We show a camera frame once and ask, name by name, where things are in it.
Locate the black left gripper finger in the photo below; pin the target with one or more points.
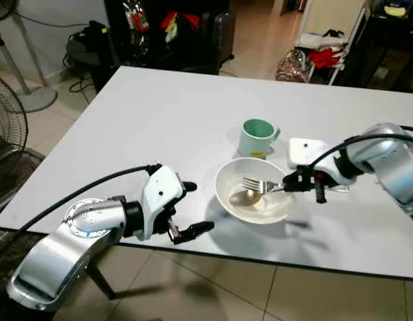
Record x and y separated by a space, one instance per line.
198 231
190 186

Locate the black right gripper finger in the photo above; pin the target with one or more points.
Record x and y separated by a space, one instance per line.
320 194
291 183

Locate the white round bowl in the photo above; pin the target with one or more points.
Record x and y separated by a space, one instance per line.
273 207

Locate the silver metal fork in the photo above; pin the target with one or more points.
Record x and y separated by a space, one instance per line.
253 183

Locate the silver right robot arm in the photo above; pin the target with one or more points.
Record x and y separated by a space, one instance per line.
393 160

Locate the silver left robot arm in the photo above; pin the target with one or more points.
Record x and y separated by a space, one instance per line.
59 247

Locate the green ceramic mug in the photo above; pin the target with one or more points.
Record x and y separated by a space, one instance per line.
253 144

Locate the dark table leg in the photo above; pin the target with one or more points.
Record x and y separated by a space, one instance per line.
101 281

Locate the patterned brown bag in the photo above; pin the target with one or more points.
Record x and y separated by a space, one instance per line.
292 67

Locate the red cloth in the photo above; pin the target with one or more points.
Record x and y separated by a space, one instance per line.
325 58

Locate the black shelf unit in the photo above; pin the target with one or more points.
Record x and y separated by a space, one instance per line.
186 53

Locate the black storage rack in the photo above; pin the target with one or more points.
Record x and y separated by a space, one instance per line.
387 53

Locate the dark grey suitcase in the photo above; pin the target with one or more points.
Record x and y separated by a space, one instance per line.
222 37

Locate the white folding chair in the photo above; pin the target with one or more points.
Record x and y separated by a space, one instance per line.
330 15

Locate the red green fabric item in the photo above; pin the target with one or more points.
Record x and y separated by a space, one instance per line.
183 20

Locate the red white hanging tag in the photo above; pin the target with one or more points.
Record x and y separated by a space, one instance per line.
140 20

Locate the black bag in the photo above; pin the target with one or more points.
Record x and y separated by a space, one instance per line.
93 40

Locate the black mesh fan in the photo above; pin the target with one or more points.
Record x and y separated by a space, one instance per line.
9 120

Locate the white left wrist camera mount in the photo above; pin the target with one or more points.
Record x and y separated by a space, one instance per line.
160 197

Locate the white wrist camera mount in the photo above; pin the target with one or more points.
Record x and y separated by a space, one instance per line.
307 152
160 197

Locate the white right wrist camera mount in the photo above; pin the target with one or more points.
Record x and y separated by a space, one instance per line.
307 152

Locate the grey pedestal fan stand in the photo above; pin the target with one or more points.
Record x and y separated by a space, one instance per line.
36 100

